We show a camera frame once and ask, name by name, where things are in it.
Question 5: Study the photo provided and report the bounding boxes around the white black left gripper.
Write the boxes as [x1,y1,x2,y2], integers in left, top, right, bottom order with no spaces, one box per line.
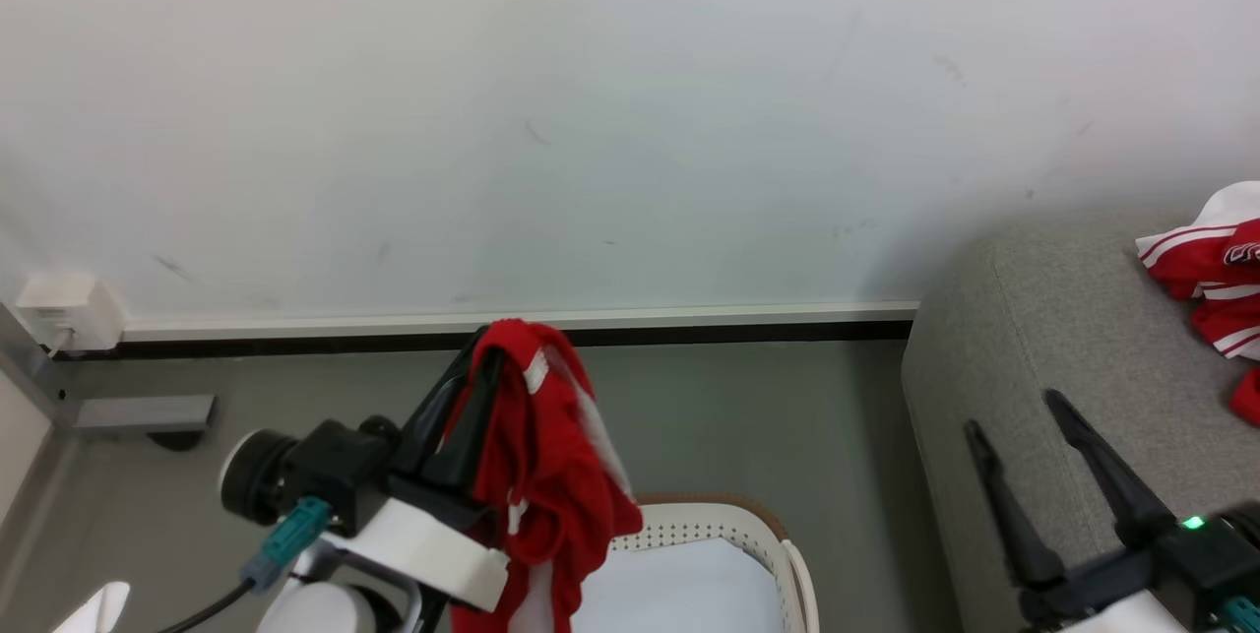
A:
[317,326,511,612]

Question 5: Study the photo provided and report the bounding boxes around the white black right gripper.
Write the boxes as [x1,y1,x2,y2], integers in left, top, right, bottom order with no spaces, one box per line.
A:
[963,390,1260,633]

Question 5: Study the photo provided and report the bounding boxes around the red shorts with white stripes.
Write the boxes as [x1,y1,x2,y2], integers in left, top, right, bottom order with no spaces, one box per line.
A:
[441,318,645,633]

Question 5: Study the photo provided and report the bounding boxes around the red white jersey with logo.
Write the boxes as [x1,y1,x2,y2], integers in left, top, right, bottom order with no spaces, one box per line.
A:
[1134,181,1260,428]

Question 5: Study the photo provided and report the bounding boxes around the grey fabric sofa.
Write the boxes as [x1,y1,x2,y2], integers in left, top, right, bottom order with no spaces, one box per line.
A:
[900,210,1260,633]

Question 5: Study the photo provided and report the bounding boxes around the white baseboard strip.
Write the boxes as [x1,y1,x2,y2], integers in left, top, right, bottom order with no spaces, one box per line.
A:
[120,299,922,345]

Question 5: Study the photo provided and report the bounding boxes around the white cloth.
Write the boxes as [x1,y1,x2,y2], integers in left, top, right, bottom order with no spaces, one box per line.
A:
[569,535,787,633]

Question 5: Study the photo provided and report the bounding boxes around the beige perforated laundry basket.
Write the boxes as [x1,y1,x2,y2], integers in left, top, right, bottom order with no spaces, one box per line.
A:
[591,491,821,633]

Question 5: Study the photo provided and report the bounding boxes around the teal left cable connector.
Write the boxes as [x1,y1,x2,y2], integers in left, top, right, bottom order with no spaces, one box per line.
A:
[240,497,334,594]

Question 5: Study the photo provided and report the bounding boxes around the black cable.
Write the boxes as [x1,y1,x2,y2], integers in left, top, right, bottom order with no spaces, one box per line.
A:
[148,578,259,633]

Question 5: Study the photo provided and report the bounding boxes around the grey metal frame foot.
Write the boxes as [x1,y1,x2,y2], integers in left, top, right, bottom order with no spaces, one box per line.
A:
[73,394,217,433]

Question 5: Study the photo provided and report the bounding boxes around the white wall outlet box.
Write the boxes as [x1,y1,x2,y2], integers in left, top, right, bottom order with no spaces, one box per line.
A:
[15,273,126,354]

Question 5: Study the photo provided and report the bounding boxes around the grey metal frame post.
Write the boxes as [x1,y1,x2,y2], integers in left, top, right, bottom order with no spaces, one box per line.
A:
[0,302,82,429]

